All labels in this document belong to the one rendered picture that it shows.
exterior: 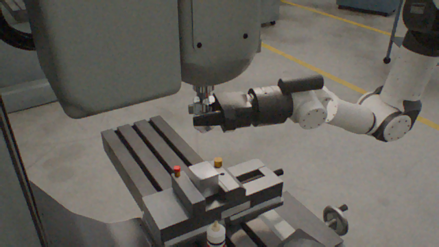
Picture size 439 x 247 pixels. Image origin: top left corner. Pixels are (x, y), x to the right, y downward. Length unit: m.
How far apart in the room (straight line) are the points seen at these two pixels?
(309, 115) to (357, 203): 1.74
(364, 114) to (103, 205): 1.83
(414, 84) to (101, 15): 0.74
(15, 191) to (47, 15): 0.23
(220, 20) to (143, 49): 0.15
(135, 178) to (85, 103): 0.60
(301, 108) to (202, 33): 0.31
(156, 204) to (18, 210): 0.43
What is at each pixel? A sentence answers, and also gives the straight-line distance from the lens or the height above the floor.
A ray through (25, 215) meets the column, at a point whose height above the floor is 1.25.
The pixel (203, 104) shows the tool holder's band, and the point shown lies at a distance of 0.79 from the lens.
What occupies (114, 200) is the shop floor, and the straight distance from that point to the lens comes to 2.49.
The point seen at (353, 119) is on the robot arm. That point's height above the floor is 1.17.
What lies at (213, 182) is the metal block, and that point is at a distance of 0.91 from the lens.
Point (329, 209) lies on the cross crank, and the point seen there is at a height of 0.66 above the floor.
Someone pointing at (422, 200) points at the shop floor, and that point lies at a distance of 2.73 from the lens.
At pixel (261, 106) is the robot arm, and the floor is 1.24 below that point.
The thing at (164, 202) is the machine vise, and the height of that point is 0.99.
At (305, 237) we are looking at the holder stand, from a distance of 0.72.
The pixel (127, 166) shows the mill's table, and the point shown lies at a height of 0.92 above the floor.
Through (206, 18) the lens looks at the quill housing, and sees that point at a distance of 0.63.
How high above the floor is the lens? 1.62
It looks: 31 degrees down
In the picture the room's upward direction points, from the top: straight up
